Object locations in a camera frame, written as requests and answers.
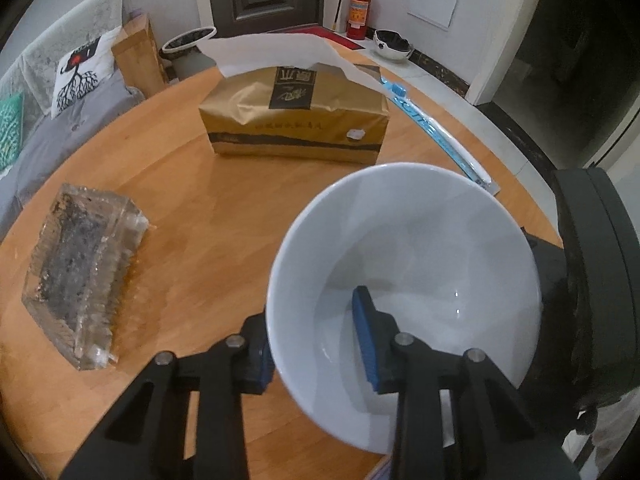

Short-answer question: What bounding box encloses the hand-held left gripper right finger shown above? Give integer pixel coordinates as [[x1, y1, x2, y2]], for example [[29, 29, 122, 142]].
[[351, 285, 581, 480]]

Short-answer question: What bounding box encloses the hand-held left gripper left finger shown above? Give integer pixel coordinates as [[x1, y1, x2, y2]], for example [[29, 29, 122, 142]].
[[60, 312, 276, 480]]

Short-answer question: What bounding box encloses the white bowl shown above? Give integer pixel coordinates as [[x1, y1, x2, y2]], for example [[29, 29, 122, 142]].
[[266, 161, 545, 456]]

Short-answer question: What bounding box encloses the clear plastic food box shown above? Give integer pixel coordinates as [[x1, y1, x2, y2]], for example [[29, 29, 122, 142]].
[[21, 183, 150, 372]]

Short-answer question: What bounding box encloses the golden tissue box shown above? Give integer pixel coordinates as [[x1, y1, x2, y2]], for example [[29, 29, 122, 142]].
[[198, 35, 391, 165]]

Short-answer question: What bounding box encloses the blue toothbrush package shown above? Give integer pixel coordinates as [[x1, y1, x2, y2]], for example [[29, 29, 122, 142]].
[[380, 74, 501, 193]]

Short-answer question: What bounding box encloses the white helmet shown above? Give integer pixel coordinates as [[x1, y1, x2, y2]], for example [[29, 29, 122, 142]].
[[373, 29, 415, 61]]

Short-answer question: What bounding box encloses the red doormat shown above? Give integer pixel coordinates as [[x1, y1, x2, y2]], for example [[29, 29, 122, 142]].
[[270, 24, 366, 51]]

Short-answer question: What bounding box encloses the grey wooden sofa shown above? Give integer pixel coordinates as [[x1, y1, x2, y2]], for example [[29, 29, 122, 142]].
[[0, 0, 168, 241]]

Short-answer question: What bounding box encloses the red fire extinguisher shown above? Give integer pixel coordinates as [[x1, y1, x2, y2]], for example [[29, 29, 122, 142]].
[[332, 0, 378, 41]]

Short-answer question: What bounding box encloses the white trash bin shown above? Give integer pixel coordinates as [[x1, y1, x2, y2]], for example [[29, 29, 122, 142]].
[[161, 26, 218, 81]]

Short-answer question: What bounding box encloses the white tree-print pillow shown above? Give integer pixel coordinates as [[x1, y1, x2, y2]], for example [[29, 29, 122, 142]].
[[51, 25, 123, 120]]

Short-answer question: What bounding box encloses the teal patterned pillow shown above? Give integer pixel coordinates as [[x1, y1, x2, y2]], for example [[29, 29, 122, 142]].
[[0, 91, 25, 180]]

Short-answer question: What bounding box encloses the white wall panel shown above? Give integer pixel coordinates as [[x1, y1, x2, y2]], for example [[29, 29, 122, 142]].
[[406, 0, 459, 30]]

